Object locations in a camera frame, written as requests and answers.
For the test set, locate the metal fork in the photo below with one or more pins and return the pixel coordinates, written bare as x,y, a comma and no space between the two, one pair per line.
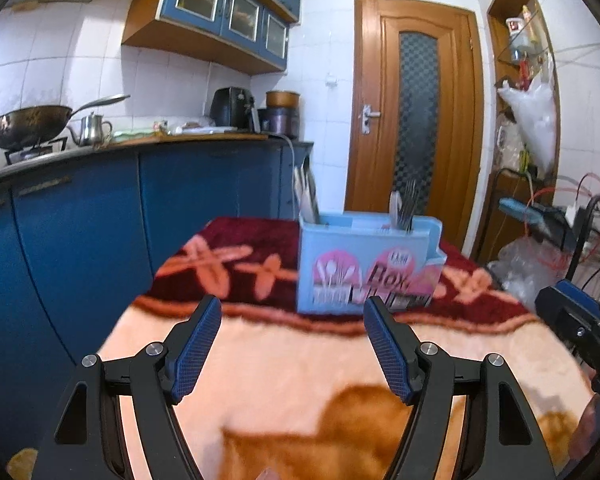
408,210
416,205

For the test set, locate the gas stove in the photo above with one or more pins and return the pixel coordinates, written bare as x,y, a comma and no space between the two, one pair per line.
30,155

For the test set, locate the blue kitchen base cabinets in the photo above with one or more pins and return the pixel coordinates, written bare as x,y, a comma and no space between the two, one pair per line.
80,235

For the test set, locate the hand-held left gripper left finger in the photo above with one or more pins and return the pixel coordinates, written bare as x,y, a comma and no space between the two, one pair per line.
197,350

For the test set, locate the person's right hand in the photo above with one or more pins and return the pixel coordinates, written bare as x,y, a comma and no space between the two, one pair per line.
582,427

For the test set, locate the wooden door with glass pane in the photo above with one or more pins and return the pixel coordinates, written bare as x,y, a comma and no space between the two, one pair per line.
375,160

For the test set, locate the metal kettle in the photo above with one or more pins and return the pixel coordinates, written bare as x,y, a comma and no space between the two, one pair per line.
92,132

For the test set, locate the brown pot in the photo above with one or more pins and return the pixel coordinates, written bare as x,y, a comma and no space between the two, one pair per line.
282,99

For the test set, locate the white plastic bag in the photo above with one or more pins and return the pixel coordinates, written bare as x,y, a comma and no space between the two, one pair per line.
535,125

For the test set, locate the dark rice cooker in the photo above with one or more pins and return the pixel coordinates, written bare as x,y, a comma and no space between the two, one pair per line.
280,120

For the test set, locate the blue patterned cloth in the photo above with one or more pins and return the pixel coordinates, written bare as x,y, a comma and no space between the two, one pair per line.
517,207

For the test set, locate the black air fryer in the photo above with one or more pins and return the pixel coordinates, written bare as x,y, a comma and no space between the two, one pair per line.
230,105

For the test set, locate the white plastic fork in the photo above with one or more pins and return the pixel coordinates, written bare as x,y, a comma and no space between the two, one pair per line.
395,210

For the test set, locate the wooden cutting board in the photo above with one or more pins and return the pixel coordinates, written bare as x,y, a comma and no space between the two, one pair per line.
205,136

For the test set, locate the wooden chopstick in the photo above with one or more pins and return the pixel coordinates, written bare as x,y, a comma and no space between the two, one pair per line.
298,190
305,185

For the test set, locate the black wok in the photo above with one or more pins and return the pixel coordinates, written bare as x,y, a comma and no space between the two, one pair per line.
25,125

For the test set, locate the clear crumpled plastic bag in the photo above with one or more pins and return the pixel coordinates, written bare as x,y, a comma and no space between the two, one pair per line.
525,265

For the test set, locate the wooden wall shelf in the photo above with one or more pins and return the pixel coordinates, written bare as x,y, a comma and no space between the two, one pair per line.
500,20

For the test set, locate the light blue utensil box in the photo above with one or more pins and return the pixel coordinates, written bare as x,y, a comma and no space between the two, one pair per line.
330,240

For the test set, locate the black metal rack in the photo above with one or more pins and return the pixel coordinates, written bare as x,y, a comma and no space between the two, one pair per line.
582,230

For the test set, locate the white wall switch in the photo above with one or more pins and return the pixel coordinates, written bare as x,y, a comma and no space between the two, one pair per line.
332,80

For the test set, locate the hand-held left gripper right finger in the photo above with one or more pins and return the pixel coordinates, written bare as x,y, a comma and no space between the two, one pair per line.
390,355

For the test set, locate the blue glass-door wall cabinet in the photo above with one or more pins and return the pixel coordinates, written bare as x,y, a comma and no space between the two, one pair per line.
170,0

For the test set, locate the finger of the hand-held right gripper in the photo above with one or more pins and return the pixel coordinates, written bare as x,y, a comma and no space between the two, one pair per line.
560,315

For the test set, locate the floral fleece blanket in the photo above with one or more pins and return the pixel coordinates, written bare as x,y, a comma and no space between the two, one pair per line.
280,385

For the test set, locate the red and white container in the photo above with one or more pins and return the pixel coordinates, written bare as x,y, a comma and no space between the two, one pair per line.
515,25

